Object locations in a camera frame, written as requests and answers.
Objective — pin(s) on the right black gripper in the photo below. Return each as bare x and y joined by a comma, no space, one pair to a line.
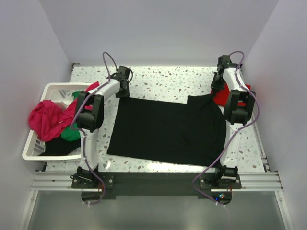
216,86

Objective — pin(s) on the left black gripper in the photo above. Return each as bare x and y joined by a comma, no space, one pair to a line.
122,91

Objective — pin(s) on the black t-shirt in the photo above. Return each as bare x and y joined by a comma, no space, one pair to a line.
191,133

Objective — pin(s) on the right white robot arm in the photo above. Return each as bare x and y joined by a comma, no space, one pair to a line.
238,108

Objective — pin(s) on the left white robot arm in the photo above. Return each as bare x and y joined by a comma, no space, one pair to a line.
88,118

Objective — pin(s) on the folded red t-shirt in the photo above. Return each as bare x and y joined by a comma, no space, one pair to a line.
221,97

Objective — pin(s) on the white plastic laundry basket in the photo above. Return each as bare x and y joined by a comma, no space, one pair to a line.
61,95

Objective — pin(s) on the green t-shirt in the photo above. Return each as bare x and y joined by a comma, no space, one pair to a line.
71,134

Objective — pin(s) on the magenta t-shirt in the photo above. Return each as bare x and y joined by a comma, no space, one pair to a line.
48,120

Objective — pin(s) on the black garment in basket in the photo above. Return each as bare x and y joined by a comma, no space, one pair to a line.
60,147

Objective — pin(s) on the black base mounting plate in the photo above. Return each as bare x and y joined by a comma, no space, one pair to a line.
110,185

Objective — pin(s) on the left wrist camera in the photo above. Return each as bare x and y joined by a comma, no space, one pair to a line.
127,72

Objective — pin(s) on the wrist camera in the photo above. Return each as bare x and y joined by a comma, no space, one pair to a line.
127,72
225,62

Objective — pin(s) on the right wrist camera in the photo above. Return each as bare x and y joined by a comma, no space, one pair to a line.
225,62

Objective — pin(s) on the aluminium frame rail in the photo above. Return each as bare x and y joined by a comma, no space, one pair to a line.
44,181

